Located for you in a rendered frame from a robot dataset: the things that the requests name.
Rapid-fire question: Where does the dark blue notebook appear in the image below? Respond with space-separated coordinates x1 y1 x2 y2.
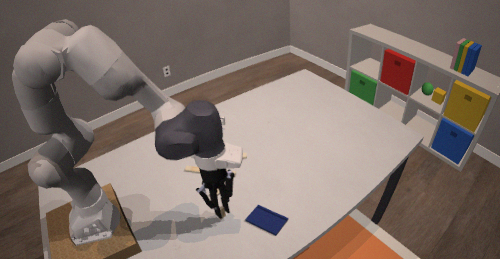
245 205 288 236

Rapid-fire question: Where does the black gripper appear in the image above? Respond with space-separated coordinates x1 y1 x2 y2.
196 168 235 219

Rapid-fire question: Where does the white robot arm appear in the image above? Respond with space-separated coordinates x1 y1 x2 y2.
12 20 243 246

